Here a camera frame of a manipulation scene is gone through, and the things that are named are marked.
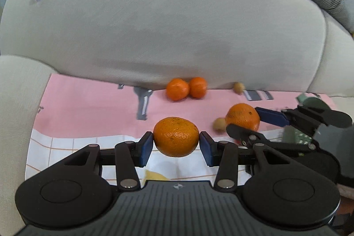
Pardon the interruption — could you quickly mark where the brown longan by sofa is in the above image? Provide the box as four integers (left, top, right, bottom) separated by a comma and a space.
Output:
233, 82, 245, 95

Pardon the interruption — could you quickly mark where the green colander bowl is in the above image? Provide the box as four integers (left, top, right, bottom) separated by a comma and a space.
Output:
281, 93, 332, 140

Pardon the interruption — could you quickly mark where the pink checkered picnic cloth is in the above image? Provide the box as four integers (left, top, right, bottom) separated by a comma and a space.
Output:
25, 73, 340, 189

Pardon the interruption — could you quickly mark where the brown longan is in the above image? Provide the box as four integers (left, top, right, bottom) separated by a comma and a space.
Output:
212, 117, 227, 133
233, 82, 245, 95

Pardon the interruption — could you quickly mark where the beige sofa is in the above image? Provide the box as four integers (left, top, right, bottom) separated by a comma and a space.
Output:
1, 0, 353, 235

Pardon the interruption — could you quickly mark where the orange mandarin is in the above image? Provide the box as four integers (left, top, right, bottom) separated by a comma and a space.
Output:
165, 78, 190, 101
225, 103, 260, 131
153, 117, 199, 157
189, 77, 208, 99

